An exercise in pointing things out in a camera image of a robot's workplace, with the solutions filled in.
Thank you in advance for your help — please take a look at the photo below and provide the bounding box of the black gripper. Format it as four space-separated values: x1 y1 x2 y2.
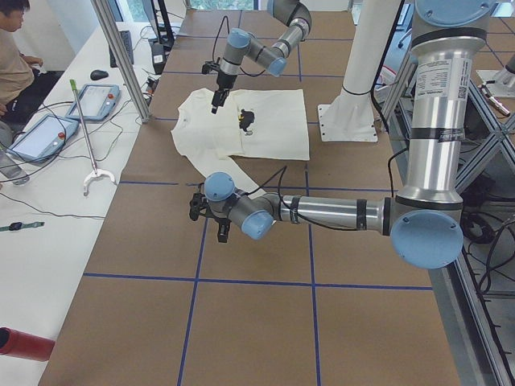
211 71 234 114
203 201 232 243

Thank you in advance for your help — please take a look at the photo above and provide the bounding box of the cream long-sleeve cat shirt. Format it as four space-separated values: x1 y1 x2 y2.
171 88 310 196

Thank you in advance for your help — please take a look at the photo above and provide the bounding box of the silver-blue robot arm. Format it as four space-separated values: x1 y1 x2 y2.
202 1 312 113
202 1 492 269

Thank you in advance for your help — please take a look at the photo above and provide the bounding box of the black labelled box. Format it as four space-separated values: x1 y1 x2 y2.
149 41 167 75

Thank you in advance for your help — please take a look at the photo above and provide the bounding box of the far teach pendant tablet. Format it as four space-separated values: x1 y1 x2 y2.
72 84 121 122

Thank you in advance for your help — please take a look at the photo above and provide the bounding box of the teach pendant tablet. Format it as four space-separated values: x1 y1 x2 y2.
72 84 121 122
7 114 79 162

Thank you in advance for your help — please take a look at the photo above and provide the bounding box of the long reacher grabber stick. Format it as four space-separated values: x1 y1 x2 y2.
69 79 117 197

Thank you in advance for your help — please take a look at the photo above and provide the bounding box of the black computer mouse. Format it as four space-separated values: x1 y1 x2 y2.
89 69 109 81

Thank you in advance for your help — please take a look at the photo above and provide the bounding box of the near teach pendant tablet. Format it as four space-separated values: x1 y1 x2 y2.
7 114 79 162

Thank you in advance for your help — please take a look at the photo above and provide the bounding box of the seated person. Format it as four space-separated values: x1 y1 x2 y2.
1 0 60 129

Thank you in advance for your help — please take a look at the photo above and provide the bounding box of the red cylinder bottle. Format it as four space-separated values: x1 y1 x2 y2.
1 327 55 362

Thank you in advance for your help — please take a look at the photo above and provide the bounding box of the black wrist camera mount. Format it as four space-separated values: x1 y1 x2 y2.
189 192 208 221
201 60 220 75

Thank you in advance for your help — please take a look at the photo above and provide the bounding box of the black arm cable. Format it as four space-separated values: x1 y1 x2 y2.
211 14 266 77
253 165 359 232

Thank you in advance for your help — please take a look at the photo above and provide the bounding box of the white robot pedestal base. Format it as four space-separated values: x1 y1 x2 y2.
319 1 403 142

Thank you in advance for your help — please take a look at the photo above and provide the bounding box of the aluminium frame post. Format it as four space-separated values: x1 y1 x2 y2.
91 0 150 124

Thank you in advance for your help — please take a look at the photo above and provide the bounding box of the green strap wristwatch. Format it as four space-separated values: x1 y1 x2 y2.
0 221 45 232

